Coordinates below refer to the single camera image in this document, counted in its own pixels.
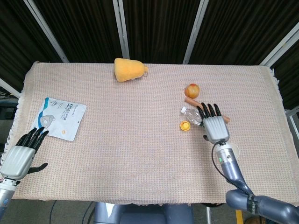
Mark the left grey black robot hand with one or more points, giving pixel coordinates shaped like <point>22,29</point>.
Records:
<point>17,161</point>

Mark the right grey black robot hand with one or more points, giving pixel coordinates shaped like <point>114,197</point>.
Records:
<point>216,129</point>

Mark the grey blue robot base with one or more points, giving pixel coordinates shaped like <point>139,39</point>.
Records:
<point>144,214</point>

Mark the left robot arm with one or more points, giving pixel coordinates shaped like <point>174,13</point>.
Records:
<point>5,193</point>

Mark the yellow plush toy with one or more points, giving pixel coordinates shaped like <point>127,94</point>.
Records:
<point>127,70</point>

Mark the clear plastic water bottle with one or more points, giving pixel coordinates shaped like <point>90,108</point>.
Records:
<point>192,115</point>

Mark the yellow scalloped plastic cup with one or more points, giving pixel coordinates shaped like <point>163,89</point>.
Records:
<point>181,128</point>

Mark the orange sausage stick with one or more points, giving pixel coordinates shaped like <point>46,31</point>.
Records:
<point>191,100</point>

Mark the orange jelly cup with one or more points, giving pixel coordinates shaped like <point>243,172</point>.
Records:
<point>192,91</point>

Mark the blue white mask package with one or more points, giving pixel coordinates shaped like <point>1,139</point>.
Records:
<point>63,119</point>

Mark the beige woven table cloth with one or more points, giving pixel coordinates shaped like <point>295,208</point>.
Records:
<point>140,144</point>

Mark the white metal rack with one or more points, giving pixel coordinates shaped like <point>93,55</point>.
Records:
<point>293,119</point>

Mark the dark pleated curtain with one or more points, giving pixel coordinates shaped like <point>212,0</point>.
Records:
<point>158,25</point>

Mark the white metal frame post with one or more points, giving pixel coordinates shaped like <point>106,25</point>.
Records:
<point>121,30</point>
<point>46,30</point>
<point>9,87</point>
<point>196,32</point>
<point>280,46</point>

